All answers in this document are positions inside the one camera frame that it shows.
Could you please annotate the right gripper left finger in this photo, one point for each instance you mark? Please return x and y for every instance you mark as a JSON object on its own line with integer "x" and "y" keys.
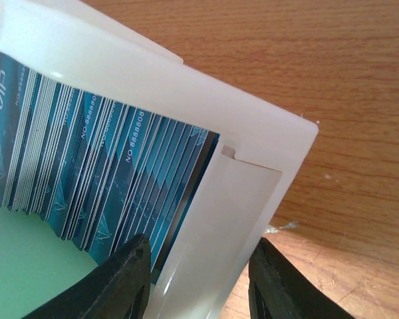
{"x": 103, "y": 285}

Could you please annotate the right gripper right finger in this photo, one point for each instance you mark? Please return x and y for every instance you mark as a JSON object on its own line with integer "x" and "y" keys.
{"x": 278, "y": 290}

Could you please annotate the white bin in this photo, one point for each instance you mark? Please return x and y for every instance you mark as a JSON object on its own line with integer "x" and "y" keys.
{"x": 258, "y": 154}

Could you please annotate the blue card stack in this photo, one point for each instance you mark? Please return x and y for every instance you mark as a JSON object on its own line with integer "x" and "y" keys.
{"x": 96, "y": 170}

